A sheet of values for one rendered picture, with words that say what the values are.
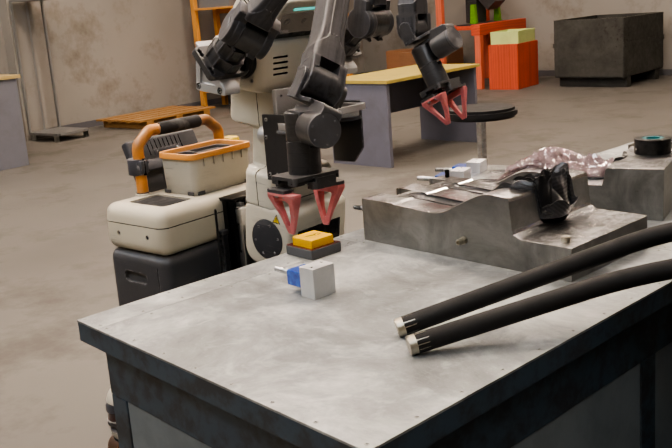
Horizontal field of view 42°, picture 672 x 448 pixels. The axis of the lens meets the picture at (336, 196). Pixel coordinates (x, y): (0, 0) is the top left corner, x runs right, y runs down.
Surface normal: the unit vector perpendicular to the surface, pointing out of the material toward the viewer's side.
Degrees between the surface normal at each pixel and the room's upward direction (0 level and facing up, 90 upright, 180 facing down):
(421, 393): 0
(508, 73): 90
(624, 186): 90
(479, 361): 0
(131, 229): 90
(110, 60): 90
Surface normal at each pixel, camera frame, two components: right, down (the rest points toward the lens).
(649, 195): -0.49, 0.22
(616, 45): -0.68, 0.21
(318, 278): 0.69, 0.11
